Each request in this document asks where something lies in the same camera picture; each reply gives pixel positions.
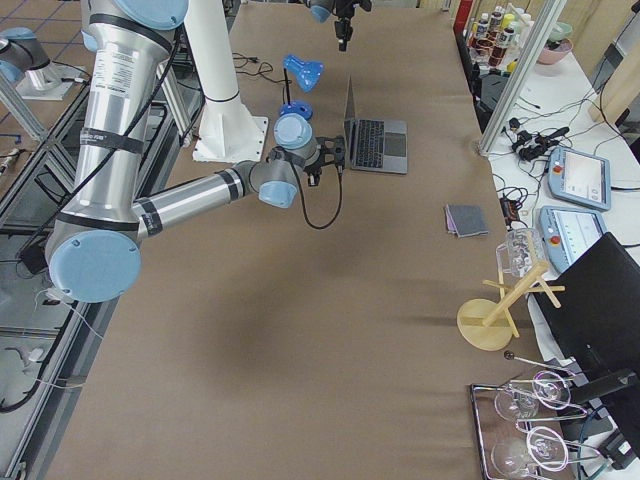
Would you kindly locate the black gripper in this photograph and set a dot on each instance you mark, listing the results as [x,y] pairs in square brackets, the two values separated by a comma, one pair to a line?
[313,173]
[342,28]

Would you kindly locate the grey laptop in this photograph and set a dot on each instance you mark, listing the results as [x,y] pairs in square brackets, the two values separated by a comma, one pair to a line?
[374,145]

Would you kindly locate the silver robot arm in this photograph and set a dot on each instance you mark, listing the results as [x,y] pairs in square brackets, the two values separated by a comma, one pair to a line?
[93,253]
[321,10]

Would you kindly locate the blue desk lamp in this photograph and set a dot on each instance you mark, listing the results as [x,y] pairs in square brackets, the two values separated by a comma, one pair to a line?
[307,74]

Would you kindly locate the folded grey cloth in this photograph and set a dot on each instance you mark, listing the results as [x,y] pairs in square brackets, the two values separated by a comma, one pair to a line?
[465,220]

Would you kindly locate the pink bowl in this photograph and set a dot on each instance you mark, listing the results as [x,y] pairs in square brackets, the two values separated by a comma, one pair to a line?
[554,52]

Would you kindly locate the clear glass mug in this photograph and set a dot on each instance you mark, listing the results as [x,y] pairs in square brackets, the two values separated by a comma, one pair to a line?
[521,249]

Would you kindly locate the wooden mug tree stand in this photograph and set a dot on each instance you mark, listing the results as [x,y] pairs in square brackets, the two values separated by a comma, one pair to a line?
[488,325]

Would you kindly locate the lower teach pendant tablet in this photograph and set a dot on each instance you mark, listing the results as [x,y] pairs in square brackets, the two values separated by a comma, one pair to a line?
[568,233]

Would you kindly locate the teach pendant tablet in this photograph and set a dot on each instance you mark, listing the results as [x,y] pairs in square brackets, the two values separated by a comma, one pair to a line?
[568,233]
[580,178]

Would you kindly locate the upper teach pendant tablet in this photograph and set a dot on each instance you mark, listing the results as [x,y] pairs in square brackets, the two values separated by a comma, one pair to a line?
[580,178]

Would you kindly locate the black office chair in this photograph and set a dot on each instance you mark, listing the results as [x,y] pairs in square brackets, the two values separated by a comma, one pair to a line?
[598,320]

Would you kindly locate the wine glass rack tray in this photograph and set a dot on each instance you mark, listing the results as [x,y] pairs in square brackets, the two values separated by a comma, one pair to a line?
[518,423]

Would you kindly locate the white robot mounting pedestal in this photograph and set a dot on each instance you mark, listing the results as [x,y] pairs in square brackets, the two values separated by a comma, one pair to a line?
[228,132]

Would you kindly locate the aluminium frame post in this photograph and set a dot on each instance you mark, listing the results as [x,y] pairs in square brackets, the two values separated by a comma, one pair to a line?
[533,46]

